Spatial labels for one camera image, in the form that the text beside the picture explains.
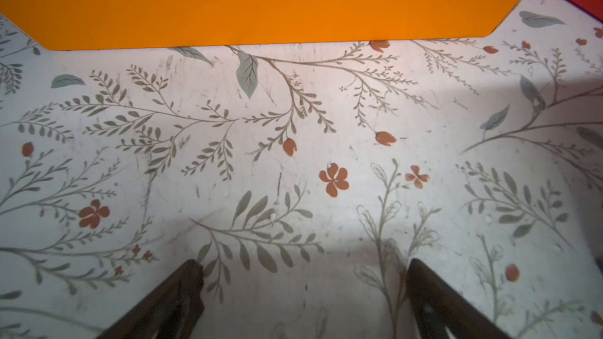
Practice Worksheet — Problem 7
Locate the orange shoebox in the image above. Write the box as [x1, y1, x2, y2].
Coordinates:
[1, 0, 521, 50]

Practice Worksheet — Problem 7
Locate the floral patterned table mat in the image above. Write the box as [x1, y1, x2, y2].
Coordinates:
[1, 0, 602, 338]

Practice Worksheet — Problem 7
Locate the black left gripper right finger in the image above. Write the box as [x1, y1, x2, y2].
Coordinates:
[406, 258, 510, 339]

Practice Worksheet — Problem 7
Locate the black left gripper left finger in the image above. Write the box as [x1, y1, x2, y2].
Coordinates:
[99, 260, 204, 338]

